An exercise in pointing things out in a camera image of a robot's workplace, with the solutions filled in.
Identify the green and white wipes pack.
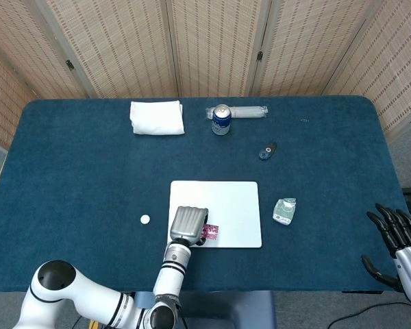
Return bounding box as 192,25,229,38
271,197,297,227

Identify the blue table cloth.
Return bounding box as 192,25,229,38
0,95,411,294

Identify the white folded towel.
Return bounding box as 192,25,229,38
128,99,186,136

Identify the woven bamboo folding screen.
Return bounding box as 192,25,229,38
0,0,411,150

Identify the long black floor cable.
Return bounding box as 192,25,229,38
327,300,411,329

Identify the silver and black left robot hand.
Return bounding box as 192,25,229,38
169,206,211,248

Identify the clear plastic-wrapped cup stack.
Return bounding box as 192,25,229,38
205,104,270,121

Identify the blue and white drink can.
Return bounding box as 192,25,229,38
211,103,232,136

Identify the dark blue correction tape dispenser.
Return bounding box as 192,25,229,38
258,141,278,161

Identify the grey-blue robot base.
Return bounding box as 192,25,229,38
133,290,278,329

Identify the white square board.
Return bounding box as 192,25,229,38
166,180,263,249

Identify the pink white patterned rectangular pad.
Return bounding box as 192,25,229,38
201,223,221,241

